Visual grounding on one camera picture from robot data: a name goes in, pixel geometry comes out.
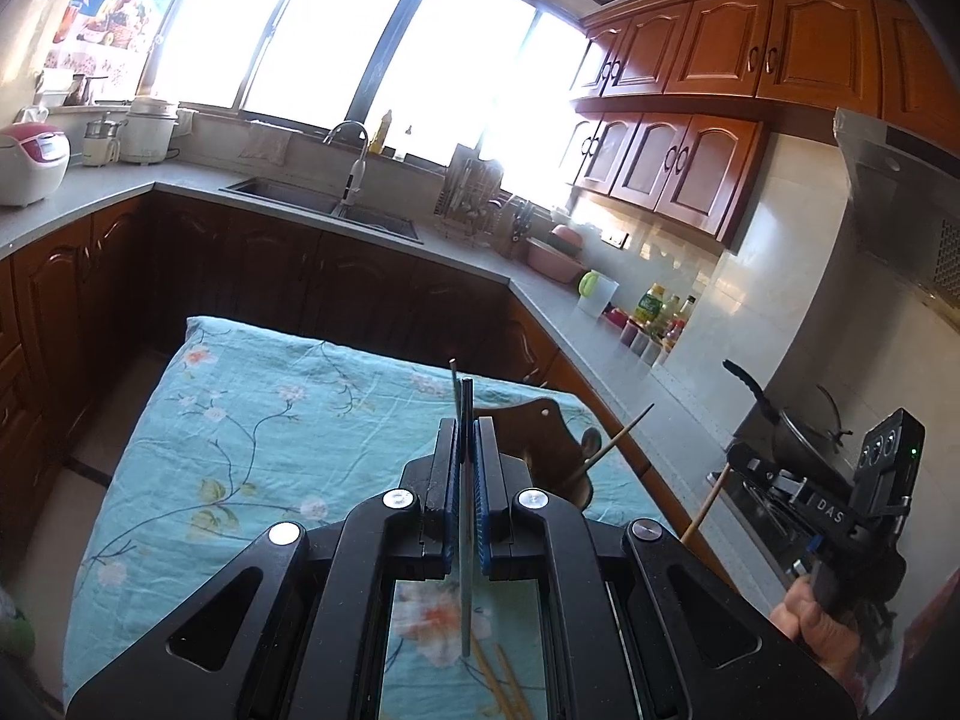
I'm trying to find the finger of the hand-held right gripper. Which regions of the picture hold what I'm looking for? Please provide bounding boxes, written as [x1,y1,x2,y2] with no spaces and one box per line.
[724,441,811,520]

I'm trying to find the person's right forearm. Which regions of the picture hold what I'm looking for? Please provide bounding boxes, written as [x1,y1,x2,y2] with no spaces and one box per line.
[832,600,960,720]

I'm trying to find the white electric cooker pot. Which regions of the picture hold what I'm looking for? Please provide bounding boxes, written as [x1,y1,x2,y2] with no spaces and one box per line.
[120,96,181,164]

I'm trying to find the white hanging towel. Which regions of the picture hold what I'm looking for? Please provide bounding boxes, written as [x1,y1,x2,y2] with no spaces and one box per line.
[247,120,290,166]

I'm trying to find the wooden lower cabinets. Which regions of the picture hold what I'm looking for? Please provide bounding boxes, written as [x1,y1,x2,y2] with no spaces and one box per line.
[0,191,586,466]

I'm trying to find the steel range hood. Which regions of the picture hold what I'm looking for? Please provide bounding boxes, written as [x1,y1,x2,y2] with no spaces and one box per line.
[832,109,960,308]

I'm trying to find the teal floral tablecloth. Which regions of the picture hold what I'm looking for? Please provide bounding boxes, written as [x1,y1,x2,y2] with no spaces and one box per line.
[61,315,676,720]

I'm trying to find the curved steel faucet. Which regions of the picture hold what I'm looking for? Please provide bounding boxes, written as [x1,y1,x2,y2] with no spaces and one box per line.
[324,120,370,218]

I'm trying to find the light bamboo chopstick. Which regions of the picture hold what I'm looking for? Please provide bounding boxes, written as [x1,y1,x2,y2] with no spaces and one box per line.
[491,645,530,720]
[574,403,655,477]
[680,465,732,545]

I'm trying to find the kitchen window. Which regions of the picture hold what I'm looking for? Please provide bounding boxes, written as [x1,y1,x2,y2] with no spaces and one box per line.
[150,0,601,211]

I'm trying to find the spice jar set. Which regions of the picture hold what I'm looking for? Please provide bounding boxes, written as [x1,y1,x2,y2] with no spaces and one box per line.
[622,319,672,368]

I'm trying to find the wooden cabinets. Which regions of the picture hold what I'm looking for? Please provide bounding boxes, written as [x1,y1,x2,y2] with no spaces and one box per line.
[0,191,586,466]
[566,0,960,241]

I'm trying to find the person's right hand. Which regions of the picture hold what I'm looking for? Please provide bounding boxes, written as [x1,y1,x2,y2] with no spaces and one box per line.
[769,574,863,683]

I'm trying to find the black wok with lid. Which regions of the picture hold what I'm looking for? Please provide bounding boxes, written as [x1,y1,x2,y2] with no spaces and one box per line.
[724,358,856,481]

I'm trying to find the white pitcher green handle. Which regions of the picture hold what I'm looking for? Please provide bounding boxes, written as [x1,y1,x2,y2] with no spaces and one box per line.
[577,270,620,316]

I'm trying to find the wooden upper cabinets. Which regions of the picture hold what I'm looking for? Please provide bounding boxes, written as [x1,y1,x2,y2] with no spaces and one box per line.
[566,0,960,241]

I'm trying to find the pink white rice cooker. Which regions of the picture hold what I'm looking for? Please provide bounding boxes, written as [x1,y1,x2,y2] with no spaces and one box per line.
[0,124,71,208]

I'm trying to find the wooden utensil holder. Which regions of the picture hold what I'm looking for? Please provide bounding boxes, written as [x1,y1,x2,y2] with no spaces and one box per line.
[480,397,605,511]

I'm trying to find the tropical fruit wall poster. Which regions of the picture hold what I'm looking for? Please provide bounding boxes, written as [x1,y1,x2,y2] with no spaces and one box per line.
[46,0,207,83]

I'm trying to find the steel kitchen sink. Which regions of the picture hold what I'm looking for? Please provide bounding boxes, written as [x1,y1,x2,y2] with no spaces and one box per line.
[220,176,422,245]

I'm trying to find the metal dish rack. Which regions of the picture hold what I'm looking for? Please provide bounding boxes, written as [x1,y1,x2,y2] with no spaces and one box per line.
[437,144,515,241]

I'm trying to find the pink plastic basin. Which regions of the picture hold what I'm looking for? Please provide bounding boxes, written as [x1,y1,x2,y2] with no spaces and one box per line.
[525,236,590,284]

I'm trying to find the yellow cap bottle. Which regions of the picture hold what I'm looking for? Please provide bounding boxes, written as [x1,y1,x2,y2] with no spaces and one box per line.
[636,283,667,331]

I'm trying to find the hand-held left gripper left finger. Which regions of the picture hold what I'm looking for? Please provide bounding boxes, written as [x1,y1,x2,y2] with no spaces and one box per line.
[66,416,460,720]

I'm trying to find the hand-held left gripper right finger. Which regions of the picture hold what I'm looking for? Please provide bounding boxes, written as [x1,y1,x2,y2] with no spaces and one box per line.
[472,416,863,720]

